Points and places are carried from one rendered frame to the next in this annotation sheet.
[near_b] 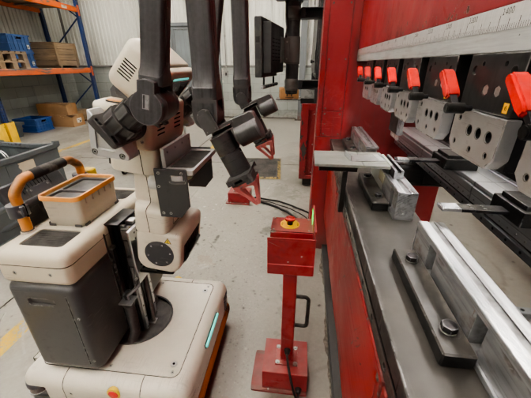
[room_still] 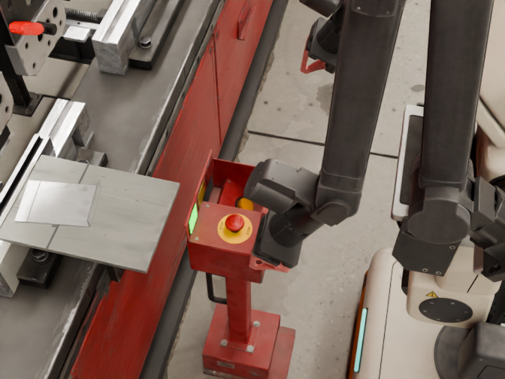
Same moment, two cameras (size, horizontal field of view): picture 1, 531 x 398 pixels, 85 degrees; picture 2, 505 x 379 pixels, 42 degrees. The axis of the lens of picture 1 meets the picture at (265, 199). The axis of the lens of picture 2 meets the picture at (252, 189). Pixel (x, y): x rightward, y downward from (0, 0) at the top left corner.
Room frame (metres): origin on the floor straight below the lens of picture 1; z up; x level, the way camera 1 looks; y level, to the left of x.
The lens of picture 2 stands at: (1.66, 0.03, 1.94)
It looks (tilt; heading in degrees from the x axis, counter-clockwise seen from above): 55 degrees down; 186
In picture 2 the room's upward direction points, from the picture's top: straight up
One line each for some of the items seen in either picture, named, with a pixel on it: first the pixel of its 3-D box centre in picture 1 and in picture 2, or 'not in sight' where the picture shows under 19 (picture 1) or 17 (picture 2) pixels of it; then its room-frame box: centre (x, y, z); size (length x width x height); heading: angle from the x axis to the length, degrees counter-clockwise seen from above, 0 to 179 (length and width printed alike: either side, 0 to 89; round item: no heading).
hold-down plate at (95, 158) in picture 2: (371, 189); (65, 214); (1.02, -0.40, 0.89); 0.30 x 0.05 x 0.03; 172
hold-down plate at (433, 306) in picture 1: (424, 295); (161, 20); (0.46, -0.33, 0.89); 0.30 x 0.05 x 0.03; 172
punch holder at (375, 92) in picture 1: (386, 82); not in sight; (1.28, -0.49, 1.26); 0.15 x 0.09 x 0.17; 172
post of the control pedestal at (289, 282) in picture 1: (288, 311); (238, 292); (0.90, -0.10, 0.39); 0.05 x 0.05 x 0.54; 83
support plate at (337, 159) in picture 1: (348, 159); (91, 210); (1.07, -0.32, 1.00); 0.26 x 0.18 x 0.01; 82
